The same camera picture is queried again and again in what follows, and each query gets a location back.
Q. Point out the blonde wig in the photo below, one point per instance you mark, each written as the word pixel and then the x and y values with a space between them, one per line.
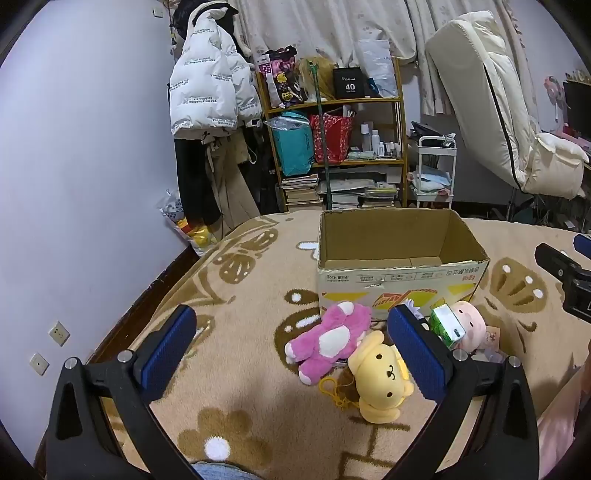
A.
pixel 323 78

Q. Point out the lavender-haired plush doll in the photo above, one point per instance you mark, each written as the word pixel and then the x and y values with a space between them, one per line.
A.
pixel 421 318

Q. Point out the beige trench coat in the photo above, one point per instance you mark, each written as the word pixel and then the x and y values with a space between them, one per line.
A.
pixel 233 184

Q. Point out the pink patterned bag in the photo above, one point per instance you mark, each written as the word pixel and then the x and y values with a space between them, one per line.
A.
pixel 284 78

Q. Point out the row of cosmetic bottles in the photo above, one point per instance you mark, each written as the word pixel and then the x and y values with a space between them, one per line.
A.
pixel 378 145

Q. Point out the black garment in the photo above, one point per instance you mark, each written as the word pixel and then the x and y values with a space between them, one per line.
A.
pixel 184 14

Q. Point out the cream padded lounge chair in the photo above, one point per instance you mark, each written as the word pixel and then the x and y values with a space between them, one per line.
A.
pixel 471 92

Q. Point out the stack of books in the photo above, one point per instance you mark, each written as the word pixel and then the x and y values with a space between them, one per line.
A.
pixel 300 194

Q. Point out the red shopping bag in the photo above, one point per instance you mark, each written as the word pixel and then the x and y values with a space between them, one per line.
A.
pixel 339 138

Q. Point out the black tote bag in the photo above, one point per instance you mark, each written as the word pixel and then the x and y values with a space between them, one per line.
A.
pixel 268 175

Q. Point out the green drink carton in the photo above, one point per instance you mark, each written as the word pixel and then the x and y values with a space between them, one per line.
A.
pixel 445 325

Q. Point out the yellow dog plush toy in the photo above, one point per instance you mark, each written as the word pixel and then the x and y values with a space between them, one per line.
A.
pixel 381 369

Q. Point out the black hanging coat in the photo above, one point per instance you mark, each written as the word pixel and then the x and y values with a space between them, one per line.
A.
pixel 194 180

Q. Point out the teal shopping bag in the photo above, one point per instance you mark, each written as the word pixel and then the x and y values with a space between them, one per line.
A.
pixel 293 147

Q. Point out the printed cardboard box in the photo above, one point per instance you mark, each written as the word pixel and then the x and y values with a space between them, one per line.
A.
pixel 360 282

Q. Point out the pink bear plush toy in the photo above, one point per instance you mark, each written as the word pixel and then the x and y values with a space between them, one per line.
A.
pixel 328 341

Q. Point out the white puffer jacket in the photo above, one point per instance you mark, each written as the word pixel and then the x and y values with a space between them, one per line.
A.
pixel 207 78

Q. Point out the black pouch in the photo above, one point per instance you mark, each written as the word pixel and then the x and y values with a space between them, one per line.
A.
pixel 425 131

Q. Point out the pink fan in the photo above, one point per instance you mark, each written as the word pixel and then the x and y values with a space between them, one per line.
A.
pixel 554 92

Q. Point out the black box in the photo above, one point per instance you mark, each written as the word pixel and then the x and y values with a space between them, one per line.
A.
pixel 351 83

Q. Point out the black monitor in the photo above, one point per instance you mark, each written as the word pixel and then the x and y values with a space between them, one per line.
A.
pixel 579 106

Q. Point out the blue denim cloth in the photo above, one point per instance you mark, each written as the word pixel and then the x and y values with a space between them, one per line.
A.
pixel 224 471

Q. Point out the person's pink-clad leg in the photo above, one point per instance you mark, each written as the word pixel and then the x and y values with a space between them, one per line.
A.
pixel 561 420

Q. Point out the green pole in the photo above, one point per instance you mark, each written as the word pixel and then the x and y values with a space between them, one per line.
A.
pixel 325 152

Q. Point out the bagged purple plush toy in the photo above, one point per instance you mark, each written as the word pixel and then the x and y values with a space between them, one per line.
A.
pixel 489 356

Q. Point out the beige patterned blanket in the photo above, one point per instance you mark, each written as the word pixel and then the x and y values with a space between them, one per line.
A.
pixel 258 323

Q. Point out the plastic bag of yellow toys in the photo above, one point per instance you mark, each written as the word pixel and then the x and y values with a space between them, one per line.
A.
pixel 194 230

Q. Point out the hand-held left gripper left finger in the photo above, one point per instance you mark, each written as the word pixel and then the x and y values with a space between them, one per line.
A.
pixel 173 350

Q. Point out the pink pig plush toy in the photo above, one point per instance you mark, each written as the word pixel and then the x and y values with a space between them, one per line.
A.
pixel 473 327

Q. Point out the white trolley cart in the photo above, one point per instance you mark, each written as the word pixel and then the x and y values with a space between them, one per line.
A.
pixel 434 184

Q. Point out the white plastic bag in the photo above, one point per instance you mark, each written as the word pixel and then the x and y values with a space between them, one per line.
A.
pixel 376 64

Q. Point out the bear print tag card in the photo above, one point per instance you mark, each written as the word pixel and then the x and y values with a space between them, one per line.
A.
pixel 491 337

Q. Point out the white wall socket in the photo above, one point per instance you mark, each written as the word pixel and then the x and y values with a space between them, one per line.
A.
pixel 39 363
pixel 59 333

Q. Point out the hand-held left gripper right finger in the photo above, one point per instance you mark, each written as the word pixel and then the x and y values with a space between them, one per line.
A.
pixel 418 355

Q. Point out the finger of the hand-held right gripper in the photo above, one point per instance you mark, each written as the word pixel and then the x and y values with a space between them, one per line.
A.
pixel 584 245
pixel 572 286

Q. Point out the wooden shelf rack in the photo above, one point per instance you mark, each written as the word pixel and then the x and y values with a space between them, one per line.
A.
pixel 360 162

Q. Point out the floral curtain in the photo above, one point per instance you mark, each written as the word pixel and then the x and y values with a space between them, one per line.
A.
pixel 300 23

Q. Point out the pile of papers and magazines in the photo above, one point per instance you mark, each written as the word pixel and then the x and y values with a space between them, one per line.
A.
pixel 364 194

